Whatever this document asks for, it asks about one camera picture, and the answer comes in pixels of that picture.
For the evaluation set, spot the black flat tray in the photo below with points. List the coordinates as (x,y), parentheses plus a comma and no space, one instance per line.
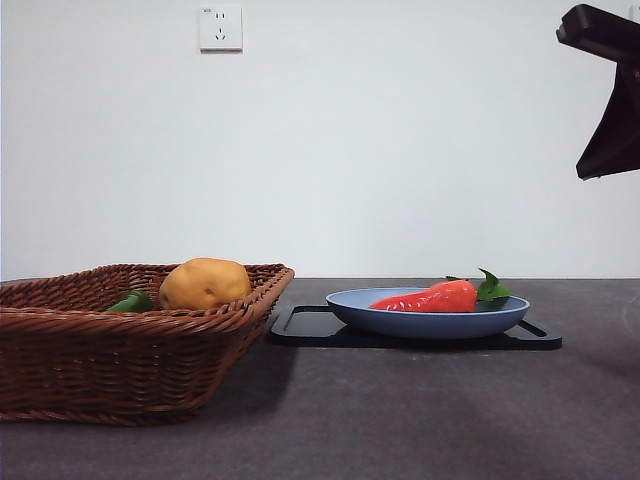
(310,330)

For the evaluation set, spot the blue round plate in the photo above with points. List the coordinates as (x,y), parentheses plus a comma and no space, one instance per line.
(425,325)

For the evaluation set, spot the green pepper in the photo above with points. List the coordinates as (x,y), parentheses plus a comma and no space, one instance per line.
(131,301)

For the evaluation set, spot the white wall socket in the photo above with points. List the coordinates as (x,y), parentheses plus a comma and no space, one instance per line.
(220,27)

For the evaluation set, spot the brown wicker basket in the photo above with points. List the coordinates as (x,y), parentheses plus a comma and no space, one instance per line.
(125,360)

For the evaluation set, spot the orange carrot with green leaves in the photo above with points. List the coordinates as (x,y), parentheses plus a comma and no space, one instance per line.
(430,300)

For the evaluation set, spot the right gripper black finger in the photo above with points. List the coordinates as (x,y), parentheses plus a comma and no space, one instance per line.
(620,135)

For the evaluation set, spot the yellow-brown potato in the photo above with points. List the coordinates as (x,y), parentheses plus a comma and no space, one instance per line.
(205,282)

